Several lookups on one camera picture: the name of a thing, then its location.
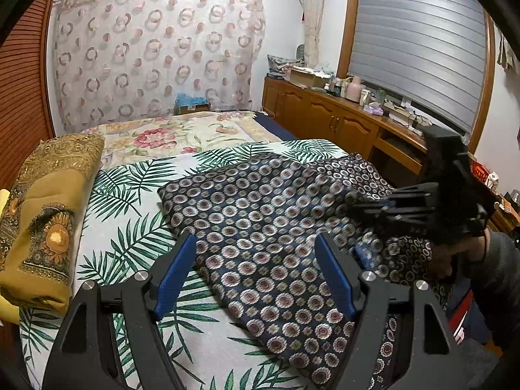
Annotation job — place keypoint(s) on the navy mattress edge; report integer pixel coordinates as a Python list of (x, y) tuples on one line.
[(276, 128)]

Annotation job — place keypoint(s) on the yellow cloth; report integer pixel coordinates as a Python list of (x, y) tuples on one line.
[(8, 309)]

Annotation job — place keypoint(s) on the person's red and blue clothing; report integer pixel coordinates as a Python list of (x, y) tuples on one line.
[(465, 317)]

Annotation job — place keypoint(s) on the person's right hand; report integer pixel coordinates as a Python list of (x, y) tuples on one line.
[(459, 258)]

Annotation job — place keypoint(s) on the floral bed sheet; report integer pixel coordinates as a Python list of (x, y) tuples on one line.
[(162, 136)]

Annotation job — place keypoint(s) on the mustard patterned folded blanket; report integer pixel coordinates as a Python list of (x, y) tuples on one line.
[(44, 195)]

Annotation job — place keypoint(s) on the long wooden cabinet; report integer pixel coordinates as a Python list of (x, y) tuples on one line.
[(325, 118)]

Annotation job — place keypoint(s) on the small cardboard box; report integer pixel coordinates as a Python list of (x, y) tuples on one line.
[(194, 109)]

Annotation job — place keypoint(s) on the patterned bag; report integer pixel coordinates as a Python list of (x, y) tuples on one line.
[(282, 65)]

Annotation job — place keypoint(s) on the wooden louvered door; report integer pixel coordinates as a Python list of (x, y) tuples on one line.
[(24, 89)]

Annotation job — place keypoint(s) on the purple small object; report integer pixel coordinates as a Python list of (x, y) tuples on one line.
[(373, 109)]

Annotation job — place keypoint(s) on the small red box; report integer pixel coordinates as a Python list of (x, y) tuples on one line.
[(480, 172)]

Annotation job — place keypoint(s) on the grey window blind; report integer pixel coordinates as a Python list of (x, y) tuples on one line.
[(418, 44)]

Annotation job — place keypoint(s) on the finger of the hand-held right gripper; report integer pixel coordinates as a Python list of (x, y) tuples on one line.
[(390, 217), (408, 197)]

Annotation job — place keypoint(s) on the pale lace window curtain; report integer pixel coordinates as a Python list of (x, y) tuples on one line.
[(315, 16)]

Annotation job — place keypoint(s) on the navy medallion print satin shirt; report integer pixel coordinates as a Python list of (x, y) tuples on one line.
[(260, 227)]

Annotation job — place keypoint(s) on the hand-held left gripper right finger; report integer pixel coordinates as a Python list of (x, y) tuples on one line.
[(336, 278)]

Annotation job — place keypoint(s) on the open cardboard box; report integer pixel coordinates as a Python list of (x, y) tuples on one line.
[(305, 76)]

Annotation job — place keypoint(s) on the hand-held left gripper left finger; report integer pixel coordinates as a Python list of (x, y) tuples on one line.
[(175, 276)]

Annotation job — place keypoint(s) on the hanging beige cloth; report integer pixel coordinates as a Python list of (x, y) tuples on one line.
[(508, 53)]

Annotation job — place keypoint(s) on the green leaf print bed sheet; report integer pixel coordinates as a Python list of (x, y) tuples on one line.
[(134, 211)]

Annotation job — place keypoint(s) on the pink jug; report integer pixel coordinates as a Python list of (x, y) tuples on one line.
[(355, 89)]

